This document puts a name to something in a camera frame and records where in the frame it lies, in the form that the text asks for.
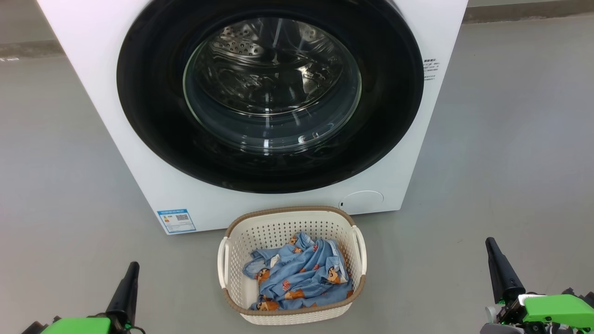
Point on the white front-load washing machine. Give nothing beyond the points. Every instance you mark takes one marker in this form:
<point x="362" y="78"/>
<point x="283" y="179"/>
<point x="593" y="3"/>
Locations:
<point x="93" y="69"/>

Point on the cream perforated laundry basket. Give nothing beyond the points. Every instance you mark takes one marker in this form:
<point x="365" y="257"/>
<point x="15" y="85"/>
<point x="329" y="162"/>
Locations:
<point x="241" y="306"/>

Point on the stainless steel washing machine drum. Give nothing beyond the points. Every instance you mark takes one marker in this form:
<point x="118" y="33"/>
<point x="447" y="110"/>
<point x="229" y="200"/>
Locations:
<point x="241" y="44"/>

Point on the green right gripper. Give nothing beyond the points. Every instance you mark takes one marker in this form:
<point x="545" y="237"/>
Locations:
<point x="552" y="308"/>

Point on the blue energy label sticker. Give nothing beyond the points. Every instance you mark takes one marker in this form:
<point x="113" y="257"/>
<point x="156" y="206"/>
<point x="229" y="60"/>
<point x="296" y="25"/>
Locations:
<point x="176" y="221"/>

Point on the black round washer door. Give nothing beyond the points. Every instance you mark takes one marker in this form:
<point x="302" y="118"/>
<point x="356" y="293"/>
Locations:
<point x="153" y="116"/>

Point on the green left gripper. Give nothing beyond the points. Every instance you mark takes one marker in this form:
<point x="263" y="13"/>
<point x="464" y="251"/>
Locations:
<point x="69" y="327"/>

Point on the round white filter cover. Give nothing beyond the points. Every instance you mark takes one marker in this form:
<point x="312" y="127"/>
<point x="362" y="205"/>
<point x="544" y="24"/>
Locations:
<point x="362" y="202"/>

